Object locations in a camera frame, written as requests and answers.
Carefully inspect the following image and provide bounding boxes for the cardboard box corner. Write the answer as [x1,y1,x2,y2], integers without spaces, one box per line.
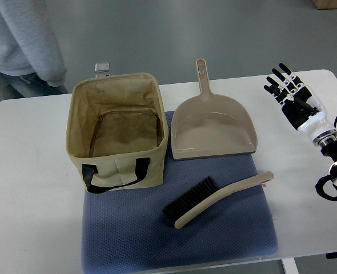
[312,0,337,10]

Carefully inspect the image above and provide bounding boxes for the beige hand broom black bristles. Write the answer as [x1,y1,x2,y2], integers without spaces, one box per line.
[162,171,274,229]

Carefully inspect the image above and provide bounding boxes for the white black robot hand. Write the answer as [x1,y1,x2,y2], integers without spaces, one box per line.
[264,63,337,147]

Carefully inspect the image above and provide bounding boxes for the white table leg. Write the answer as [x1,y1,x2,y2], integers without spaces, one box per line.
[281,257,299,274]

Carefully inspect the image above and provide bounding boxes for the beige plastic dustpan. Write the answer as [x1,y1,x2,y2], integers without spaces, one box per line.
[171,59,258,160]

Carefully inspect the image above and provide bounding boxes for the small metal clip block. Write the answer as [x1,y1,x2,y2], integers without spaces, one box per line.
[94,62,110,78]

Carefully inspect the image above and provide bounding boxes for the blue textured cushion mat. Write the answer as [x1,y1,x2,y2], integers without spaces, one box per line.
[81,111,280,273]

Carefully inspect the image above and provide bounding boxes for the person in grey hoodie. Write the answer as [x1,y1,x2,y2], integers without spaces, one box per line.
[0,1,67,99]

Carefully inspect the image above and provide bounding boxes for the yellow fabric bag black handle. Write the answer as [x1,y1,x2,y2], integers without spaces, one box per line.
[66,73,169,194]

